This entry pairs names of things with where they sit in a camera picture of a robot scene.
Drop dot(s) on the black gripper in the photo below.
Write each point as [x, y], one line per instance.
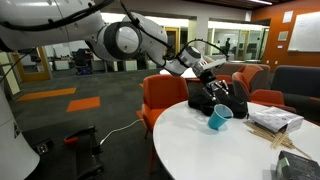
[209, 79]

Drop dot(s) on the blue plastic cup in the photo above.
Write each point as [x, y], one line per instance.
[216, 120]

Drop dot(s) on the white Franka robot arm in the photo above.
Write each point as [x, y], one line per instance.
[50, 33]

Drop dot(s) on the black laptop bag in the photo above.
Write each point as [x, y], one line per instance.
[238, 106]

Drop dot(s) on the brown beige sofa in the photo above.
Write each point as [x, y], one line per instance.
[233, 68]

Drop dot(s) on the white round side table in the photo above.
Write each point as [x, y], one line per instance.
[190, 74]

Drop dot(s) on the orange upholstered chair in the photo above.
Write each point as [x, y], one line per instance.
[250, 73]
[163, 93]

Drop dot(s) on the orange chair grey shell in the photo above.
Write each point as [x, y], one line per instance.
[263, 98]

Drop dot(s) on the standing person in dark clothes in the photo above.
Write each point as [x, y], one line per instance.
[228, 45]

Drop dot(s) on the yellow wooden glass door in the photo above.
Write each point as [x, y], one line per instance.
[247, 43]
[45, 68]
[173, 36]

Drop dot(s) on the white printed paper box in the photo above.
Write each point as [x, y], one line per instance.
[275, 118]

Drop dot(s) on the wooden stick bundle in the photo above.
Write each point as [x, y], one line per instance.
[266, 133]

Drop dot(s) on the dark navy sofa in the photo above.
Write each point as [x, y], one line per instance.
[295, 83]

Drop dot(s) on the white low cabinet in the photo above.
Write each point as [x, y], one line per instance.
[61, 65]
[130, 65]

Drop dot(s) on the ceiling light strip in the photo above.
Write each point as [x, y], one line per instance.
[260, 2]

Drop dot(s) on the black orange bar clamp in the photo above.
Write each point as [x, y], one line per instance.
[71, 139]
[95, 156]

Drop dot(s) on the black office chair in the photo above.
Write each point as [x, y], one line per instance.
[81, 61]

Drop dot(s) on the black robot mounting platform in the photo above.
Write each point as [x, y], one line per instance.
[60, 163]

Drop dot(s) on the black power outlet box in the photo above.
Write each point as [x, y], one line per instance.
[42, 147]

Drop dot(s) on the white framed panel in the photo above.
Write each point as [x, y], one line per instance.
[11, 80]

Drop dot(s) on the grey wrist camera bar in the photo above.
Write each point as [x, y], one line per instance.
[215, 64]

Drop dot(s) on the small blue wall sign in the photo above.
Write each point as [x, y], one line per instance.
[279, 47]

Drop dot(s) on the framed wall sign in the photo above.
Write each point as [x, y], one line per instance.
[283, 36]

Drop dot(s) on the white paper sheet on wall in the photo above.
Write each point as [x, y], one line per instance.
[287, 16]

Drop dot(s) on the wall whiteboard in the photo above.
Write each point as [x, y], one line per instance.
[305, 31]

